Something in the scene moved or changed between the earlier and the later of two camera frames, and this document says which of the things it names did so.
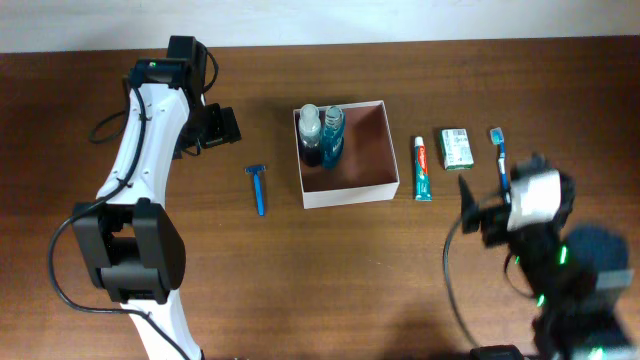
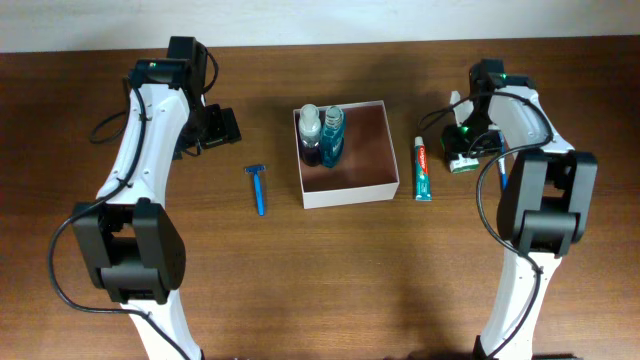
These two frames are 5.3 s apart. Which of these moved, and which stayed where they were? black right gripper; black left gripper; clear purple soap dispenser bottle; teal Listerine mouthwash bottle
Moved: black right gripper
Stayed: teal Listerine mouthwash bottle; clear purple soap dispenser bottle; black left gripper
